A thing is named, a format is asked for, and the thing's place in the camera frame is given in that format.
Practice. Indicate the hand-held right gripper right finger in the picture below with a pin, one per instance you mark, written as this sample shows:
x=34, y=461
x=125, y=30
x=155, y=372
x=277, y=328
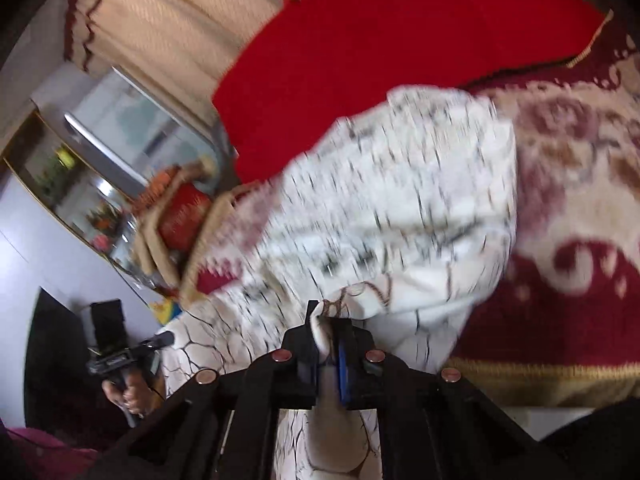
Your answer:
x=344, y=371

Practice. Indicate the pink clothing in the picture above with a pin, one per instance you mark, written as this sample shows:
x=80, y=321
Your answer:
x=45, y=455

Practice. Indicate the gold-framed mirror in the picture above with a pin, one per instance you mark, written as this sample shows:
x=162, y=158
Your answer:
x=60, y=180

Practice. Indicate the person's left hand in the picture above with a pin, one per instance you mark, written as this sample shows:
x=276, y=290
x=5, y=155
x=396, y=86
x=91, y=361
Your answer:
x=131, y=397

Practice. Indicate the black panel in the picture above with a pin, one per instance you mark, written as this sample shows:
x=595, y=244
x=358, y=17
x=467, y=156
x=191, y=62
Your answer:
x=50, y=360

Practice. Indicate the floral cream and maroon blanket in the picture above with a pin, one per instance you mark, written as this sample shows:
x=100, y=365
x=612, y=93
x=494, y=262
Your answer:
x=575, y=160

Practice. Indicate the beige curtain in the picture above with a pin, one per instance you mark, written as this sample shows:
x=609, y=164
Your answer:
x=175, y=25

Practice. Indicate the window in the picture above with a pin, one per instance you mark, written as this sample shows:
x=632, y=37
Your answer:
x=135, y=120

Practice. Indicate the beige plush toy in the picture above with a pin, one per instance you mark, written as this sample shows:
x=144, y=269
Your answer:
x=150, y=247

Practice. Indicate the red printed box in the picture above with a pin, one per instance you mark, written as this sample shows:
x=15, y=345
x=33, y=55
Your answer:
x=182, y=220

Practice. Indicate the white cracked-pattern pillow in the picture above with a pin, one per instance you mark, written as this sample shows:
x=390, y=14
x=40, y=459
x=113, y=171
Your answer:
x=400, y=185

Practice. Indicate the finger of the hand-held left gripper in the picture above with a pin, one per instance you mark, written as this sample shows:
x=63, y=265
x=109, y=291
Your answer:
x=161, y=340

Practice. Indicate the red blanket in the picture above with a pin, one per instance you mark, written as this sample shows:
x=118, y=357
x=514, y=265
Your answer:
x=400, y=35

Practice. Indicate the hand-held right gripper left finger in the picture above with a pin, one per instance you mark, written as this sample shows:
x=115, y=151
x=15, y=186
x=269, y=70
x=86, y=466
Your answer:
x=312, y=366

